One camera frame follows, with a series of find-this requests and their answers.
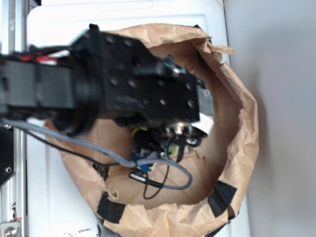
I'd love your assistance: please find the aluminium rail frame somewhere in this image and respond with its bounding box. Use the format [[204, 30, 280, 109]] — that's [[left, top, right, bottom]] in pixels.
[[0, 0, 29, 237]]

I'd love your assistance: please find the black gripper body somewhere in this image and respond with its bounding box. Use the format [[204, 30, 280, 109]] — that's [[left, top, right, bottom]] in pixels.
[[70, 25, 205, 126]]

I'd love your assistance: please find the black wrist camera assembly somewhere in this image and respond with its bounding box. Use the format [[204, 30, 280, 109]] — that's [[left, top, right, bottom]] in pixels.
[[129, 127, 203, 190]]

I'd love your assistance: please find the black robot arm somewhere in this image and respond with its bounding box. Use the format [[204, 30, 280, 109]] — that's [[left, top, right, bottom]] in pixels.
[[0, 25, 214, 137]]

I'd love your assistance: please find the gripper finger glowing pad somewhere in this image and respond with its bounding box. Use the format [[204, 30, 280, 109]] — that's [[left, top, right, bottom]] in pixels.
[[192, 88, 214, 136]]

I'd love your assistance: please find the grey braided cable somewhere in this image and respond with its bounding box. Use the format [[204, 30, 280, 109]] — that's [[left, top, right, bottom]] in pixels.
[[1, 118, 193, 190]]

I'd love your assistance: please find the green plush animal toy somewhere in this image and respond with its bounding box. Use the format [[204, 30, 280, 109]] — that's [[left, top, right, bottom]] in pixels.
[[132, 127, 180, 158]]

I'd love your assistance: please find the white plastic bin lid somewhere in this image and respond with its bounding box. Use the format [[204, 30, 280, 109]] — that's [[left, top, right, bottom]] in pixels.
[[26, 0, 252, 237]]

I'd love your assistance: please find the brown paper bag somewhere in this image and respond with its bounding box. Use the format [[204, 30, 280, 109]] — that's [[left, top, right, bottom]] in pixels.
[[61, 24, 259, 237]]

